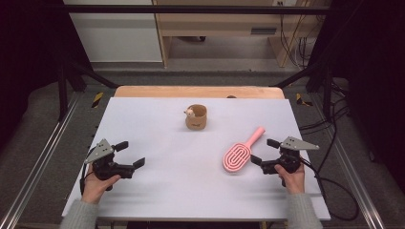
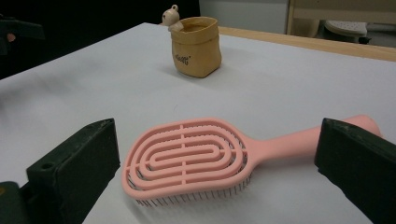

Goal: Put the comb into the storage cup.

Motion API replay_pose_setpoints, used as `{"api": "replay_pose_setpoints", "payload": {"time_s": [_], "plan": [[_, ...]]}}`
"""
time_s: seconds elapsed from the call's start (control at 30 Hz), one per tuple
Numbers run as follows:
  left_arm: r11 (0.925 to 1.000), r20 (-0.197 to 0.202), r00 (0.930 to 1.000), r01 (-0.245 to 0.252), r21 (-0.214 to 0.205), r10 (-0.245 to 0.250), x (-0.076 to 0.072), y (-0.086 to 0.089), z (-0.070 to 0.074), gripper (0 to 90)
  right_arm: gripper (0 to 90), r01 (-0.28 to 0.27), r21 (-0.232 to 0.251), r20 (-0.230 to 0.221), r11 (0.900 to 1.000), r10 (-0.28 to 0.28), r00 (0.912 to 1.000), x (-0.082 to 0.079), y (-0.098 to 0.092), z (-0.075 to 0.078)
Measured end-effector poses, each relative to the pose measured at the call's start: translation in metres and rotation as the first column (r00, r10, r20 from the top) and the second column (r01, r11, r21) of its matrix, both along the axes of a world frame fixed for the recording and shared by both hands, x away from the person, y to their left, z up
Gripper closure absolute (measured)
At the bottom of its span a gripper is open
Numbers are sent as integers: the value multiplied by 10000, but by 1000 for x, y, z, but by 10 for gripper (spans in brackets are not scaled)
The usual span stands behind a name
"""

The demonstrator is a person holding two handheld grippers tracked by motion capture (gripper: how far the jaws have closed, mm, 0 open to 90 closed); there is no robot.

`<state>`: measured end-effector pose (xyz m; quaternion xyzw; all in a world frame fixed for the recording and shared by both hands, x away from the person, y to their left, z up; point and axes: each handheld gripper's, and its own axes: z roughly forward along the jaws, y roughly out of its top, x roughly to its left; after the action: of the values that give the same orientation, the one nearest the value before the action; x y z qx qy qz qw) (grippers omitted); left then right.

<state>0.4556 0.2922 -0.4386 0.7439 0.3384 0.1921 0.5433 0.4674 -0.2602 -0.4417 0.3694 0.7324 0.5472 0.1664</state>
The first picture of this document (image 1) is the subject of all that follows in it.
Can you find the brown cup with animal figure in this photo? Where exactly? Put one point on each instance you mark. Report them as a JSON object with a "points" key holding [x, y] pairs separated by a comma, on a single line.
{"points": [[196, 120]]}

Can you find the wooden desk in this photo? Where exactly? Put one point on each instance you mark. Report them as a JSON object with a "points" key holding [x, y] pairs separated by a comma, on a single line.
{"points": [[219, 24]]}

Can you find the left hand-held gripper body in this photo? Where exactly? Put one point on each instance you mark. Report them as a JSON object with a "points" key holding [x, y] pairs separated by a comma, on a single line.
{"points": [[106, 170]]}

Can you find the white cabinet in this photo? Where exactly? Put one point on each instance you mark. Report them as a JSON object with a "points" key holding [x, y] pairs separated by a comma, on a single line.
{"points": [[117, 35]]}

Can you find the black curtain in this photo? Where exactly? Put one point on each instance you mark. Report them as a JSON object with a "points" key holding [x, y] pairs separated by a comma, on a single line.
{"points": [[28, 47], [375, 63]]}

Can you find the black frame leg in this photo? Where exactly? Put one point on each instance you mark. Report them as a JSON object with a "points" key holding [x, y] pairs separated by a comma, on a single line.
{"points": [[62, 92], [327, 92]]}

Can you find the black horizontal frame bar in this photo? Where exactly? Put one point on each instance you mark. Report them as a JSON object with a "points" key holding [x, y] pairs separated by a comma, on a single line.
{"points": [[191, 9]]}

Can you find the aluminium rail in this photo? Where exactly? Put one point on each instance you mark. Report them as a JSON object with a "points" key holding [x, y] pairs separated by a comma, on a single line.
{"points": [[35, 171], [353, 178]]}

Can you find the yellow black tape mark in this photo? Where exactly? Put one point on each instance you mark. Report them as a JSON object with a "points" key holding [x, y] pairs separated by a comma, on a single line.
{"points": [[97, 99]]}

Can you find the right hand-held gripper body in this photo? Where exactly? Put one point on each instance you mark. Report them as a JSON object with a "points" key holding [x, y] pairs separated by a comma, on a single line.
{"points": [[289, 160]]}

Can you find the wooden table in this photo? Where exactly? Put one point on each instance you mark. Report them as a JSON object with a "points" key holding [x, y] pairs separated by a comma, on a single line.
{"points": [[191, 92]]}

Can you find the person's left hand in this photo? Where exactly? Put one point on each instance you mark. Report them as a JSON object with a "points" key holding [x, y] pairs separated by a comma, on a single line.
{"points": [[94, 189]]}

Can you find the pink hairbrush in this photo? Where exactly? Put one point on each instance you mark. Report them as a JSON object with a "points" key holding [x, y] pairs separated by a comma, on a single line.
{"points": [[237, 157]]}

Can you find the person's right hand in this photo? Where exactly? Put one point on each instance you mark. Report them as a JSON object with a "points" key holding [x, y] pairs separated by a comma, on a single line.
{"points": [[294, 183]]}

